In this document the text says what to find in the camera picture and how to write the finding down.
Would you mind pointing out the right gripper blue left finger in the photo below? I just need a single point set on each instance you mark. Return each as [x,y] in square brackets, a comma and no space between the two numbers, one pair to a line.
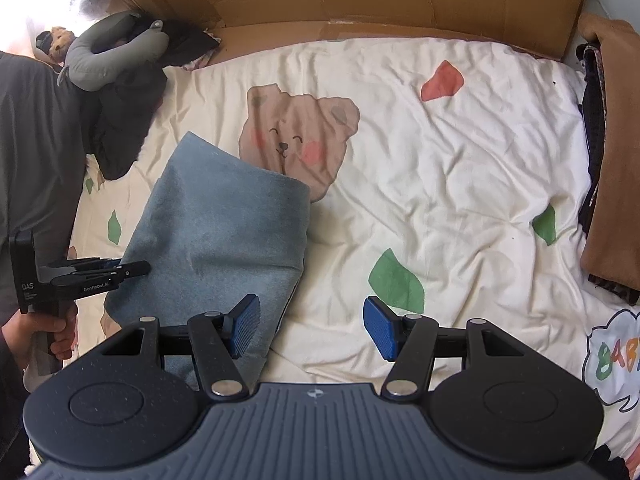
[219,339]

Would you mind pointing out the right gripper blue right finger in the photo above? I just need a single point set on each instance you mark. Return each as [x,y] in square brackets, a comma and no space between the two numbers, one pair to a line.
[408,342]

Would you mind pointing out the light blue denim pants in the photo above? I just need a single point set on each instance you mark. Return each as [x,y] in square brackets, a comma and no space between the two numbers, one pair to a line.
[215,229]

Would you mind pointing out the dark grey pillow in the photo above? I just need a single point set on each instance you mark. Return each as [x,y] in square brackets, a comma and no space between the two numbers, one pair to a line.
[42,163]

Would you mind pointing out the person black clothing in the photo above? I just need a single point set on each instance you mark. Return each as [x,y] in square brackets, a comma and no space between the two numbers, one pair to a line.
[14,441]

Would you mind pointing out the cream cartoon bear bedsheet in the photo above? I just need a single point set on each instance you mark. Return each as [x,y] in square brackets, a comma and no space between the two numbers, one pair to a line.
[445,178]

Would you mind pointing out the black garment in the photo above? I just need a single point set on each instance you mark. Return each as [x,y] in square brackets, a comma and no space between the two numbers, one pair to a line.
[117,117]

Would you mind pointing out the grey neck pillow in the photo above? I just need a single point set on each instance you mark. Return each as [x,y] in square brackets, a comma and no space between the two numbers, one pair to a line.
[93,61]

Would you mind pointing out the folded brown garment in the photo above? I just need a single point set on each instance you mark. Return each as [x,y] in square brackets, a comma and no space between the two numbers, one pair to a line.
[615,159]

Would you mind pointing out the small plush toy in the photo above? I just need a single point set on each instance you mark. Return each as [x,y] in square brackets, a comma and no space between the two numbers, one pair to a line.
[54,44]

